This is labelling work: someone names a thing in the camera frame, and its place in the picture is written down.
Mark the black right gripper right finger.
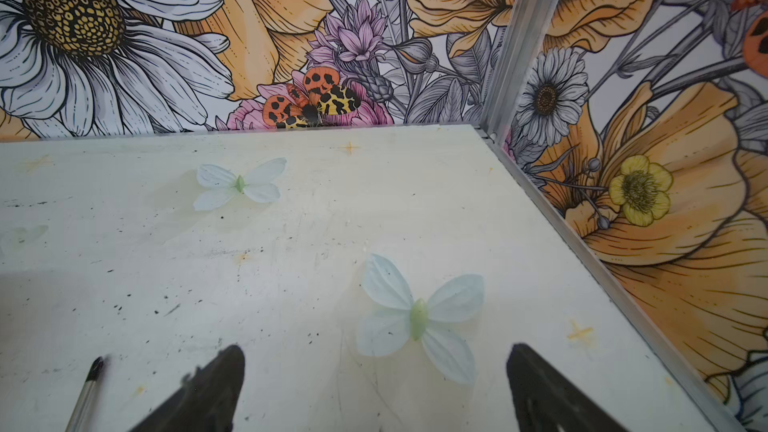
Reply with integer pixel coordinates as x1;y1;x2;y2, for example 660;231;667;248
506;343;626;432

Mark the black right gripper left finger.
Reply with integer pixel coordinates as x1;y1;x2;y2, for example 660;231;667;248
132;344;245;432

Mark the aluminium corner frame post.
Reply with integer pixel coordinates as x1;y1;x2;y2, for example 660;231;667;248
481;0;559;147

